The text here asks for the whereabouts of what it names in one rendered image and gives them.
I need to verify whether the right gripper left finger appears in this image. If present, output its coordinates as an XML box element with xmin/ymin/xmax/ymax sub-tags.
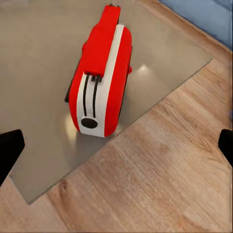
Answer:
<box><xmin>0</xmin><ymin>129</ymin><xmax>25</xmax><ymax>186</ymax></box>

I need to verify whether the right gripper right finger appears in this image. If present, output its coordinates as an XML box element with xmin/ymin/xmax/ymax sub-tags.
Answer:
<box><xmin>218</xmin><ymin>129</ymin><xmax>233</xmax><ymax>167</ymax></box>

